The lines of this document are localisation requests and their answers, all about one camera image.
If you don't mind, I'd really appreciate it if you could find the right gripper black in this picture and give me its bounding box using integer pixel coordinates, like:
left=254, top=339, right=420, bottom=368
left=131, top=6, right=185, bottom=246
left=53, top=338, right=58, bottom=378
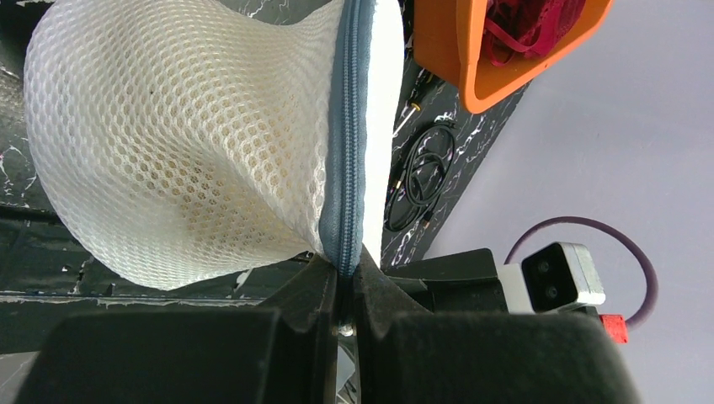
left=385, top=248, right=508, bottom=312

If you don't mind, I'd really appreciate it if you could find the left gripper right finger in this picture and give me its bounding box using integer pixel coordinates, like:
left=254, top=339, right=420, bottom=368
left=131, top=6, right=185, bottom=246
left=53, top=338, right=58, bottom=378
left=353, top=254, right=641, bottom=403

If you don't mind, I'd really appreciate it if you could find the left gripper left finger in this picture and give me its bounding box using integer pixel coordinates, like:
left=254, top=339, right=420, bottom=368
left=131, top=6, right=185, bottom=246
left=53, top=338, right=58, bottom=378
left=16, top=258, right=338, bottom=403

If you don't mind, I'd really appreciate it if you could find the grey-trim mesh laundry bag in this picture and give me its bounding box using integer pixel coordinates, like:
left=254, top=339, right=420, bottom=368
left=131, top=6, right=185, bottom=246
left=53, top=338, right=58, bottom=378
left=24, top=1, right=404, bottom=290

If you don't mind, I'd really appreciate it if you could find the dark maroon bra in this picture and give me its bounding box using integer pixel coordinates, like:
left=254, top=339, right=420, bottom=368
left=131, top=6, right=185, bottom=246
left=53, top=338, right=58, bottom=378
left=482, top=0, right=585, bottom=66

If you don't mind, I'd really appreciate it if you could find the black yellow screwdriver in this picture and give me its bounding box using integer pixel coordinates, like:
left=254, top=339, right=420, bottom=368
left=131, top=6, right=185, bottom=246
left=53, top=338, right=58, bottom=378
left=392, top=69, right=434, bottom=137

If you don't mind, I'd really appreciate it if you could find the orange plastic bin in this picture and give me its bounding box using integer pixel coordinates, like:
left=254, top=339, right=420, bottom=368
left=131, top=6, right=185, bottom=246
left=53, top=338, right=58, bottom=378
left=413, top=0, right=613, bottom=114

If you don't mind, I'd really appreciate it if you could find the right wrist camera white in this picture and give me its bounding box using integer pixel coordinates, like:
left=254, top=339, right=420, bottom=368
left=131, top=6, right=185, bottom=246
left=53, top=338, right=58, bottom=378
left=496, top=242, right=629, bottom=344

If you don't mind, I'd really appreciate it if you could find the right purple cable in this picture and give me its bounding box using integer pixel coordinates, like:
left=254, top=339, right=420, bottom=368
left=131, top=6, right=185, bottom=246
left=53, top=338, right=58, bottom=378
left=504, top=215, right=659, bottom=331

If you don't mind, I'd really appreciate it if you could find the coiled black cable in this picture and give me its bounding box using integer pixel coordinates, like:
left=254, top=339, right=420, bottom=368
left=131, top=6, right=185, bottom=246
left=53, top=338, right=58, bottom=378
left=383, top=123, right=457, bottom=234

